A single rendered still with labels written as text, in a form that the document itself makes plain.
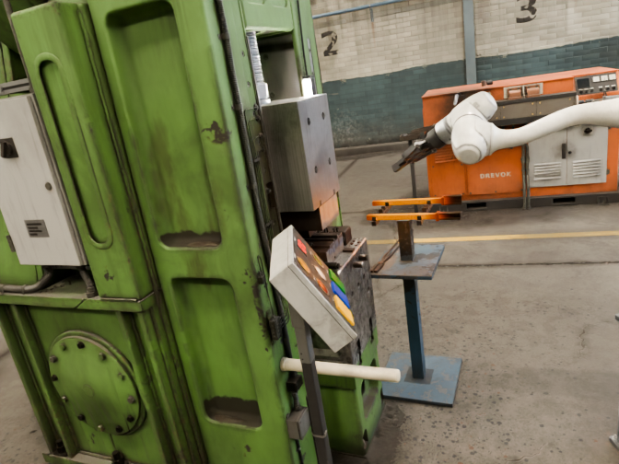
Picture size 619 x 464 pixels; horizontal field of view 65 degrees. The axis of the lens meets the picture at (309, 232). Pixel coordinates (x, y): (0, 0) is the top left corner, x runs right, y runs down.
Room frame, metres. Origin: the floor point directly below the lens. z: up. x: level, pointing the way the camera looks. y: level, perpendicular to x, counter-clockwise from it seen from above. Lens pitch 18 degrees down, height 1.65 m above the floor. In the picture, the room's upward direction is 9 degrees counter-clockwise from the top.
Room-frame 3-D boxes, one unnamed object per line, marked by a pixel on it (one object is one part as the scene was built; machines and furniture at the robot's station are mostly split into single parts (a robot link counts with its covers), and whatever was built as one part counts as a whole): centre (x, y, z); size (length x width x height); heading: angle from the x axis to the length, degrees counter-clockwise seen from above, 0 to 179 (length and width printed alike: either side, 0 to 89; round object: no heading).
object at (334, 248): (1.95, 0.10, 0.96); 0.42 x 0.20 x 0.09; 65
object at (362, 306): (2.01, 0.08, 0.69); 0.56 x 0.38 x 0.45; 65
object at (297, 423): (1.59, 0.17, 0.36); 0.09 x 0.07 x 0.12; 155
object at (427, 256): (2.23, -0.46, 0.70); 0.40 x 0.30 x 0.02; 154
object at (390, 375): (1.51, -0.03, 0.62); 0.44 x 0.05 x 0.05; 65
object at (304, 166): (1.99, 0.08, 1.37); 0.42 x 0.39 x 0.40; 65
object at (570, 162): (5.22, -2.26, 0.65); 2.10 x 1.12 x 1.30; 70
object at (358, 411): (2.01, 0.08, 0.23); 0.55 x 0.37 x 0.47; 65
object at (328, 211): (1.95, 0.10, 1.12); 0.42 x 0.20 x 0.10; 65
